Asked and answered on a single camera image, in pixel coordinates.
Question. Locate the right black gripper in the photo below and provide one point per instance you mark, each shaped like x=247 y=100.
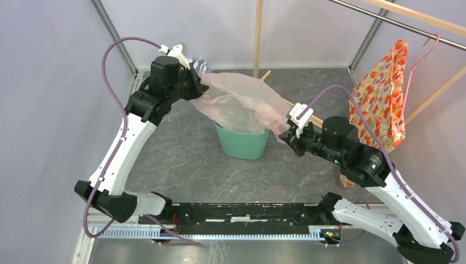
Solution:
x=290 y=137

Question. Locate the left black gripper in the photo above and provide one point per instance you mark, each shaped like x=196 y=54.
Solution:
x=199 y=89

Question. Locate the pink plastic trash bag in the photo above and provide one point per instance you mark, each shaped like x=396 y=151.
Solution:
x=242 y=103

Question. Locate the green trash bin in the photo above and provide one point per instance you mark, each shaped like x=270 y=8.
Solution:
x=246 y=146

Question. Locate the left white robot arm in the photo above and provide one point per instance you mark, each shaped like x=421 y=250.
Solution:
x=172 y=78

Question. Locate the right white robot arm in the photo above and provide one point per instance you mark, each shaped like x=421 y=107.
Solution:
x=418 y=234

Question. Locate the blue striped cloth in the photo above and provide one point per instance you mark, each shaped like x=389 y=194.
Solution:
x=200 y=65

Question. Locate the floral orange garment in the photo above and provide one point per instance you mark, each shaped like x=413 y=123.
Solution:
x=380 y=97

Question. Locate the pink clothes hanger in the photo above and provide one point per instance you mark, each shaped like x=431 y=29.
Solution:
x=413 y=68

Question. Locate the metal hanging rod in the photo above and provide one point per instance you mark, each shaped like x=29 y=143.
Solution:
x=400 y=25

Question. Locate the wooden clothes rack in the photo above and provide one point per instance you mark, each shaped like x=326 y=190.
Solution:
x=385 y=6

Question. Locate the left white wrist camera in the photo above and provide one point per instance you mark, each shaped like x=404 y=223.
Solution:
x=178 y=51

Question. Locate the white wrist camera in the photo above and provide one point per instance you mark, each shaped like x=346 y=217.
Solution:
x=178 y=51
x=299 y=117

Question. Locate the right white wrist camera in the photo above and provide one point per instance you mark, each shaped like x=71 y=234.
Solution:
x=299 y=117

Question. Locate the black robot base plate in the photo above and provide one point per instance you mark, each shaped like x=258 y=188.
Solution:
x=253 y=218

